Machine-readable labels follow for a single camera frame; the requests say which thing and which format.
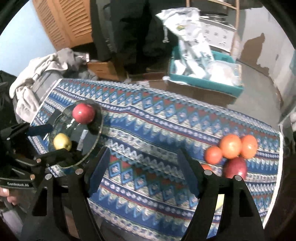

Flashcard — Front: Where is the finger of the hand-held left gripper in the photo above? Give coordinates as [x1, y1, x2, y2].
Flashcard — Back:
[34, 148, 73, 168]
[27, 124, 54, 137]

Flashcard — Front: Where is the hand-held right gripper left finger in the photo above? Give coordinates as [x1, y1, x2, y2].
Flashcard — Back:
[22, 146, 110, 241]

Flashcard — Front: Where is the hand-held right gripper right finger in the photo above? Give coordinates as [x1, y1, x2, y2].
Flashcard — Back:
[177, 148, 265, 241]

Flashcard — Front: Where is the yellow apple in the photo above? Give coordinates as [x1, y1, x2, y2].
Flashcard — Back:
[53, 133, 73, 151]
[216, 193, 225, 211]

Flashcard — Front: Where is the small orange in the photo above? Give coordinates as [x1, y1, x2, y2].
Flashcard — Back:
[205, 146, 223, 164]

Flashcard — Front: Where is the dark red apple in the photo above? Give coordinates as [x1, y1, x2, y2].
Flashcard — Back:
[223, 157, 247, 179]

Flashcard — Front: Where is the large orange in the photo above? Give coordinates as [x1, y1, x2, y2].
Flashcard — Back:
[219, 134, 243, 159]

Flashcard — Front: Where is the medium orange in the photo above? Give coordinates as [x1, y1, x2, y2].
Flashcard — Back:
[240, 135, 258, 158]

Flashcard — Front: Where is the person's left hand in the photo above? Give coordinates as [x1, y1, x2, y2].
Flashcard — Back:
[0, 188, 18, 206]

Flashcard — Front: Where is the blue patterned blanket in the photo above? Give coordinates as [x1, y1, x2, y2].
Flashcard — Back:
[28, 78, 281, 241]

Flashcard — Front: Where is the grey clothes pile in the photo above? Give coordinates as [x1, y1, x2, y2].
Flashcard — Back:
[9, 48, 97, 121]

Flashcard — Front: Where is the large cardboard box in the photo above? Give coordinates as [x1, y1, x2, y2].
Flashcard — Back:
[148, 79, 236, 108]

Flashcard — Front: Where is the small cardboard box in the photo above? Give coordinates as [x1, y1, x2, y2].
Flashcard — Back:
[87, 61, 126, 81]

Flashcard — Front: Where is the teal box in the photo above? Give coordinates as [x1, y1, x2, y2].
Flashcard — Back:
[168, 45, 245, 98]

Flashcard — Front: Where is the clear plastic bag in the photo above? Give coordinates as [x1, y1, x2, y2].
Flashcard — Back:
[208, 62, 242, 86]

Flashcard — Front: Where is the wooden louvered door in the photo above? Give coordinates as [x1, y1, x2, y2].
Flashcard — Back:
[32, 0, 94, 50]

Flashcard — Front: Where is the dark clothing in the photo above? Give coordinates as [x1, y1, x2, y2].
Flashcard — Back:
[91, 0, 183, 75]

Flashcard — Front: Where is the white printed bag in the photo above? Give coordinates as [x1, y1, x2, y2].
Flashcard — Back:
[156, 7, 214, 77]

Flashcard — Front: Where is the white patterned cabinet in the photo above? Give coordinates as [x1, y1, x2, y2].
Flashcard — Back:
[201, 14, 236, 52]

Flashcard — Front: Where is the wooden frame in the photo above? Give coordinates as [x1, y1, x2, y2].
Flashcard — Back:
[186, 0, 241, 58]

